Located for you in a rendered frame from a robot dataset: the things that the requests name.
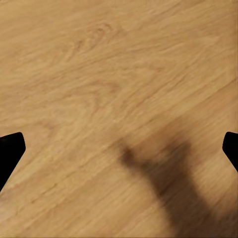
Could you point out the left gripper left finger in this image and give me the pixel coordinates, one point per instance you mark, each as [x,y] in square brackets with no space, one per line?
[12,147]

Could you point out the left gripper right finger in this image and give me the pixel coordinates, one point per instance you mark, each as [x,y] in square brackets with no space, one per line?
[230,148]

